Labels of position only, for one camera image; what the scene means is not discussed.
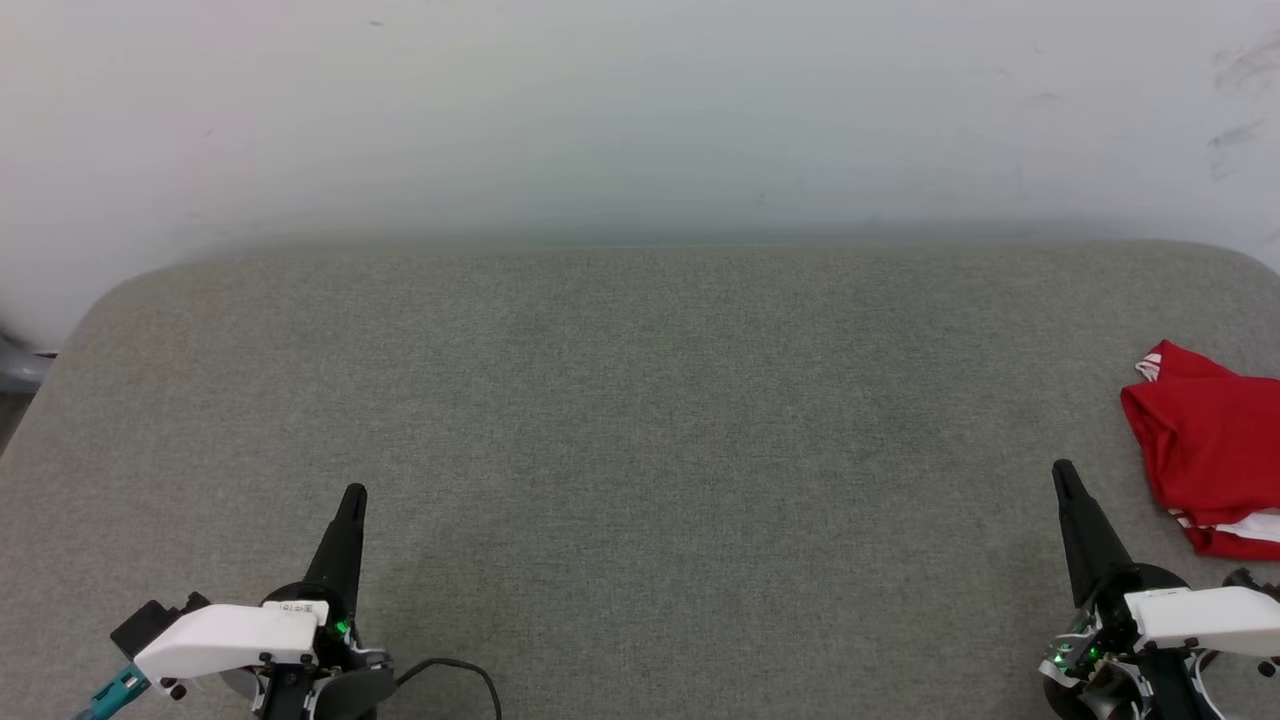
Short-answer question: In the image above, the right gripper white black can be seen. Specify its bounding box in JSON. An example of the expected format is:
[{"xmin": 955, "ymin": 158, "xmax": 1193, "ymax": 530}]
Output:
[{"xmin": 1040, "ymin": 459, "xmax": 1280, "ymax": 720}]

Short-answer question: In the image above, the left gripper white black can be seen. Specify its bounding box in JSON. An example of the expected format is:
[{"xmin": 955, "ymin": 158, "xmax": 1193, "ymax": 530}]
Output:
[{"xmin": 133, "ymin": 483, "xmax": 397, "ymax": 720}]

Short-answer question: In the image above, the red white basketball jersey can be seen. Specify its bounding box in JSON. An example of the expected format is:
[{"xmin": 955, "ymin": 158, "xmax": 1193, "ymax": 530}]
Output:
[{"xmin": 1120, "ymin": 340, "xmax": 1280, "ymax": 562}]

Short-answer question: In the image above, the teal left camera connector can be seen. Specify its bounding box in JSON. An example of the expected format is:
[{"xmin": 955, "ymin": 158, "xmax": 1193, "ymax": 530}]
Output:
[{"xmin": 72, "ymin": 663, "xmax": 153, "ymax": 720}]

